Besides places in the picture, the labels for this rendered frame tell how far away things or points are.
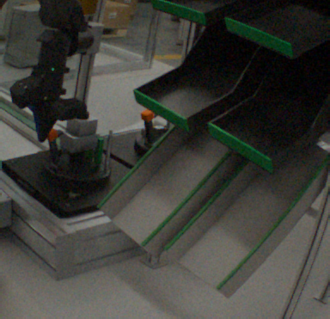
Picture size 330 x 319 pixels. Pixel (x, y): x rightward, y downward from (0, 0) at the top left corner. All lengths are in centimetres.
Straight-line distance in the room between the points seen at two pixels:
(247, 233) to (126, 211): 22
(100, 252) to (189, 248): 22
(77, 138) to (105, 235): 19
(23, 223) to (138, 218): 23
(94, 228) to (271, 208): 32
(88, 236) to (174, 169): 19
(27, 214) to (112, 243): 17
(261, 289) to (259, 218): 27
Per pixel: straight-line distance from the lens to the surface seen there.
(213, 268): 95
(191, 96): 99
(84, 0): 137
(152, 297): 112
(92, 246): 113
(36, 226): 111
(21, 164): 128
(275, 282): 123
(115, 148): 142
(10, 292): 106
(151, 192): 107
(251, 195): 100
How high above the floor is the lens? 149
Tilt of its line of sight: 22 degrees down
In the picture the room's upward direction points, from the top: 10 degrees clockwise
